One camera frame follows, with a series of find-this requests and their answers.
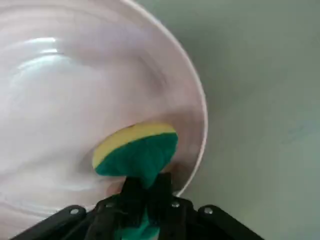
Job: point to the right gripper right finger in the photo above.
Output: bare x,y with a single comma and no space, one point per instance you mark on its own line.
172,215

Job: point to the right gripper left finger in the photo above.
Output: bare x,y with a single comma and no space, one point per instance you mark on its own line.
110,215

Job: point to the yellow green sponge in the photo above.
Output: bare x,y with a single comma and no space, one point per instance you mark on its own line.
140,155

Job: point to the pink plate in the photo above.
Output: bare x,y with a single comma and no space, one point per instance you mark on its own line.
75,100

